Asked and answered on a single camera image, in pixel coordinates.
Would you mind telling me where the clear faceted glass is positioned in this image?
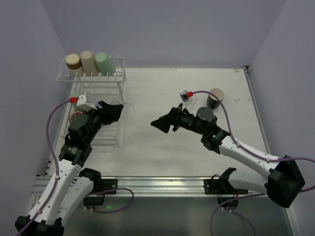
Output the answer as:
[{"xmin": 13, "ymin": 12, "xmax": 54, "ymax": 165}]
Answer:
[{"xmin": 115, "ymin": 101, "xmax": 135, "ymax": 120}]

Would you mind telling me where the red cup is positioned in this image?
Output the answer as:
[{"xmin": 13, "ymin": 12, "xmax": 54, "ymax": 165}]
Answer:
[{"xmin": 69, "ymin": 111, "xmax": 85, "ymax": 123}]

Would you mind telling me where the green cup shelf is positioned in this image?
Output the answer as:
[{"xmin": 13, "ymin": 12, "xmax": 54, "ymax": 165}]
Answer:
[
  {"xmin": 69, "ymin": 92, "xmax": 80, "ymax": 100},
  {"xmin": 95, "ymin": 52, "xmax": 116, "ymax": 76}
]

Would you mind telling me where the black mug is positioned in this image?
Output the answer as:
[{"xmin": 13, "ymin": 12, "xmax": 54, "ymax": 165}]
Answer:
[{"xmin": 207, "ymin": 88, "xmax": 224, "ymax": 110}]

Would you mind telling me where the lavender cup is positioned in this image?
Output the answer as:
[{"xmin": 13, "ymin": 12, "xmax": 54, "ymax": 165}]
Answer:
[{"xmin": 91, "ymin": 100, "xmax": 100, "ymax": 108}]

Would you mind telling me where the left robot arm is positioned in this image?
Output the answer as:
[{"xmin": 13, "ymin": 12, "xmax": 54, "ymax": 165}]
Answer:
[{"xmin": 15, "ymin": 101, "xmax": 124, "ymax": 236}]

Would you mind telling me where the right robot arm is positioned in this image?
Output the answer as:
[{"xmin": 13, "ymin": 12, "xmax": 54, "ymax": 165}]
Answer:
[{"xmin": 151, "ymin": 106, "xmax": 305, "ymax": 208}]

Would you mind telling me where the beige cup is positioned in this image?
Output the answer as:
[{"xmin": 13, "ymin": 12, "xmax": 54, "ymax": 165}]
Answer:
[{"xmin": 80, "ymin": 51, "xmax": 100, "ymax": 77}]

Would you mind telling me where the brown and cream cup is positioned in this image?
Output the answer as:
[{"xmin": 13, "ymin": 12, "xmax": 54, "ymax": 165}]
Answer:
[{"xmin": 65, "ymin": 54, "xmax": 84, "ymax": 77}]

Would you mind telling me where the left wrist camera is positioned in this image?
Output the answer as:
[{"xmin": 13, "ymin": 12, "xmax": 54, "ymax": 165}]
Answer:
[{"xmin": 76, "ymin": 92, "xmax": 97, "ymax": 111}]

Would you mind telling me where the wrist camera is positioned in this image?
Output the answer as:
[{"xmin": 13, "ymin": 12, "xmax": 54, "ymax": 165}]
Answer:
[
  {"xmin": 180, "ymin": 90, "xmax": 193, "ymax": 109},
  {"xmin": 76, "ymin": 92, "xmax": 97, "ymax": 111}
]

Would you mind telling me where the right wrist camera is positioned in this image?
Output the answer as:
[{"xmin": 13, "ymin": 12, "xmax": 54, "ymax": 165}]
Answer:
[{"xmin": 180, "ymin": 90, "xmax": 193, "ymax": 109}]

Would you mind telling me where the white wire dish rack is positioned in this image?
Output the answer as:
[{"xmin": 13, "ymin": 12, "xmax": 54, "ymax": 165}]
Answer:
[{"xmin": 57, "ymin": 56, "xmax": 126, "ymax": 149}]

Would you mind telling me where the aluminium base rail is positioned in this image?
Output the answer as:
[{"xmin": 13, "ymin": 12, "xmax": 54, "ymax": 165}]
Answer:
[{"xmin": 97, "ymin": 176, "xmax": 248, "ymax": 197}]

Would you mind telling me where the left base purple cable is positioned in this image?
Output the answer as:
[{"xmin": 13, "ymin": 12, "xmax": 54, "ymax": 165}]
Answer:
[{"xmin": 83, "ymin": 187, "xmax": 135, "ymax": 213}]

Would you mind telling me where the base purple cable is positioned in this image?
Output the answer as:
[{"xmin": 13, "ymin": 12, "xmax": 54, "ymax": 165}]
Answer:
[
  {"xmin": 83, "ymin": 187, "xmax": 135, "ymax": 213},
  {"xmin": 209, "ymin": 193, "xmax": 266, "ymax": 236}
]

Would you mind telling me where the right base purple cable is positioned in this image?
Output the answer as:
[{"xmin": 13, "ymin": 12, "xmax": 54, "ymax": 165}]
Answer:
[{"xmin": 209, "ymin": 193, "xmax": 266, "ymax": 236}]

